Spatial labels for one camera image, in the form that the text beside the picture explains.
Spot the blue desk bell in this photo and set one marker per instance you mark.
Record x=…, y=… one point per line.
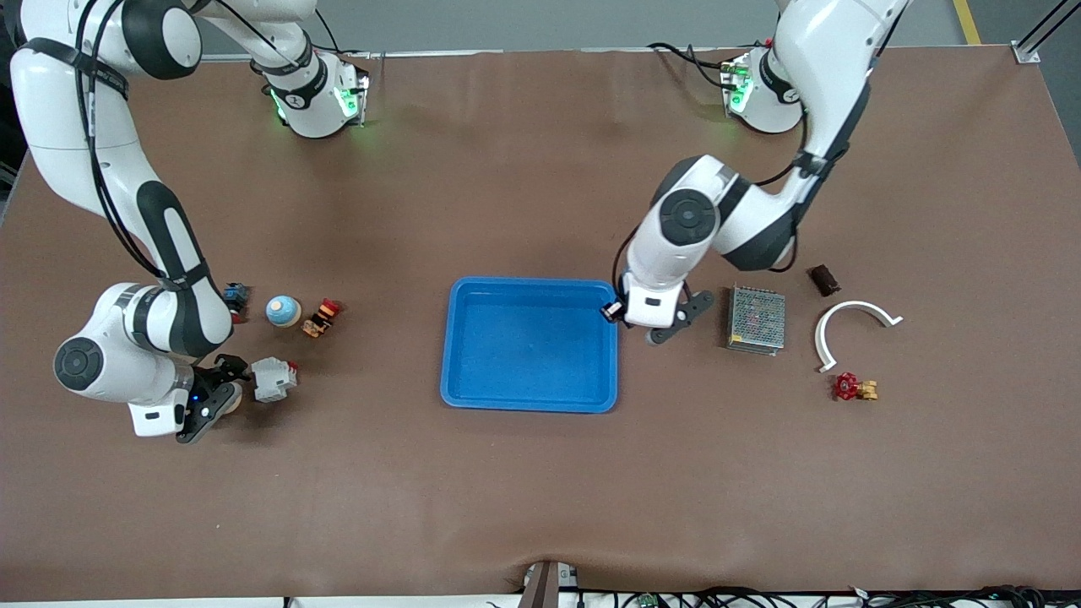
x=283, y=311
x=236, y=398

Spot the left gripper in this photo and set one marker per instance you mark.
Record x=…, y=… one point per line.
x=614, y=311

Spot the red emergency stop button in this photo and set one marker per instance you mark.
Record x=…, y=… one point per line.
x=240, y=295

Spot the blue plastic tray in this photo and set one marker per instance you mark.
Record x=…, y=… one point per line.
x=529, y=363

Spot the large dark electrolytic capacitor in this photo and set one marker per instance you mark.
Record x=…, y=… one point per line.
x=825, y=279

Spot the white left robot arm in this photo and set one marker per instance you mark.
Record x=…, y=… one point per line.
x=688, y=219

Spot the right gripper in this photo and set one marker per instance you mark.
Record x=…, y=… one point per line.
x=226, y=367

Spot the small dark electrolytic capacitor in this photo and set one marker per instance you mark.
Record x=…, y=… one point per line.
x=612, y=312

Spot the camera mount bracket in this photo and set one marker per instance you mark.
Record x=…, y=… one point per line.
x=545, y=587

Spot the aluminium frame profile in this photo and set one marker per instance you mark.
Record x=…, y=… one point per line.
x=1051, y=24

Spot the brown table mat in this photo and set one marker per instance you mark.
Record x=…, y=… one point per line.
x=540, y=473

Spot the white circuit breaker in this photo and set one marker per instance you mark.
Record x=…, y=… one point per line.
x=272, y=380

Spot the white curved plastic bracket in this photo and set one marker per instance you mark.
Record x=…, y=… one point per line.
x=855, y=306

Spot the metal mesh power supply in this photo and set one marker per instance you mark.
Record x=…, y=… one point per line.
x=757, y=321

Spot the red yellow push button switch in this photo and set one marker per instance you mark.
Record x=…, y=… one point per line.
x=321, y=319

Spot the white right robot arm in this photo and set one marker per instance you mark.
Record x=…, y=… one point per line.
x=84, y=363

